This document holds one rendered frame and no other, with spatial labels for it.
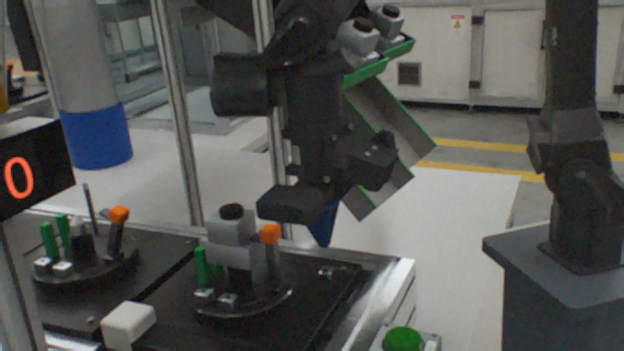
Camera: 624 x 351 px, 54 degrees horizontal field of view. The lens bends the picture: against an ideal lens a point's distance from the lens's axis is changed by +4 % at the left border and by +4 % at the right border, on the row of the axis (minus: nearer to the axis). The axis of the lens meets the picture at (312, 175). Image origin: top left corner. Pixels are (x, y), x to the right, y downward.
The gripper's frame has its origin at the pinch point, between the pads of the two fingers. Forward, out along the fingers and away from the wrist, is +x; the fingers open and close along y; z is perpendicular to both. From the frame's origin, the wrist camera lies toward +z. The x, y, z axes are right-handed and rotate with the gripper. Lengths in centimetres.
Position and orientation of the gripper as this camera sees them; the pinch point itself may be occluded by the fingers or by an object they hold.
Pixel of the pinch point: (322, 219)
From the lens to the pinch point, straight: 67.0
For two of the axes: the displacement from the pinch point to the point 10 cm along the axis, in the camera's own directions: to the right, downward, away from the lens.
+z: 9.1, 0.9, -4.0
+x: 0.7, 9.2, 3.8
